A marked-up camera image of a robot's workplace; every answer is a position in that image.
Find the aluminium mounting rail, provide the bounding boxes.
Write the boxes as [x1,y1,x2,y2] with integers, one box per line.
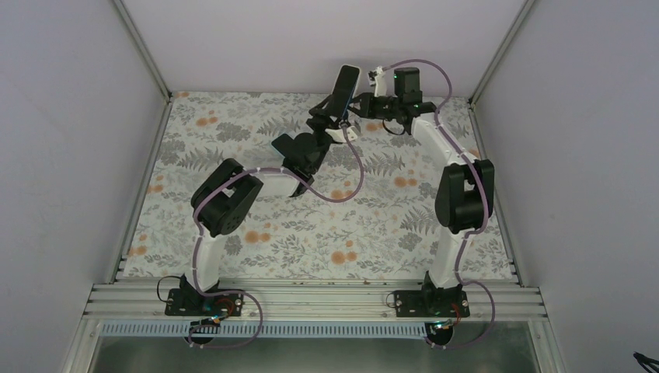
[83,278,548,322]

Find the slotted cable duct grey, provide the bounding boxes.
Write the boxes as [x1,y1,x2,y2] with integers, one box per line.
[99,320,427,340]

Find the right aluminium frame post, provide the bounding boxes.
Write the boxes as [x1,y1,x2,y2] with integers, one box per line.
[469,0,536,107]

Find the floral patterned table mat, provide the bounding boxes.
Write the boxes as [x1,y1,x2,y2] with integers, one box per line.
[123,91,516,282]

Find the aluminium frame post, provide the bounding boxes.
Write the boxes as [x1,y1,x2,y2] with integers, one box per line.
[111,0,172,102]
[469,0,536,107]

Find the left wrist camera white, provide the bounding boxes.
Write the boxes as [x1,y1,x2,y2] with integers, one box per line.
[325,124,361,144]

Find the beige phone case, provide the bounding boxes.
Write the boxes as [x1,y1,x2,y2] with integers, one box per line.
[329,64,362,120]

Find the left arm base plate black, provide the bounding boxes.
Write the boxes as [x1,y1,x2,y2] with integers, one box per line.
[164,289,244,318]

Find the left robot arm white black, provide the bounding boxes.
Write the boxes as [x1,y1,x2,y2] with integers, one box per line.
[180,96,350,315]

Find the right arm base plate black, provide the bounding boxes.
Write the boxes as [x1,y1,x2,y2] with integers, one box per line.
[393,286,471,319]

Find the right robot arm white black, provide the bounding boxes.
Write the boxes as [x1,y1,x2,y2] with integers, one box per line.
[353,67,494,316]

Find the black cable at corner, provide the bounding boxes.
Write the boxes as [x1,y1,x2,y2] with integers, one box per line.
[633,352,659,373]

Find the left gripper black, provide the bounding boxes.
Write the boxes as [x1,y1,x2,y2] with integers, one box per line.
[305,95,347,173]

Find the left aluminium frame post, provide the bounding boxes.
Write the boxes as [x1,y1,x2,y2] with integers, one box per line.
[111,0,172,102]

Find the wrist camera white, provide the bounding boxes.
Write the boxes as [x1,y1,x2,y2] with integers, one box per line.
[325,124,361,144]
[368,66,388,97]

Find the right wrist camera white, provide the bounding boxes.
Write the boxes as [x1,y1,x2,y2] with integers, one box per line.
[368,66,388,97]

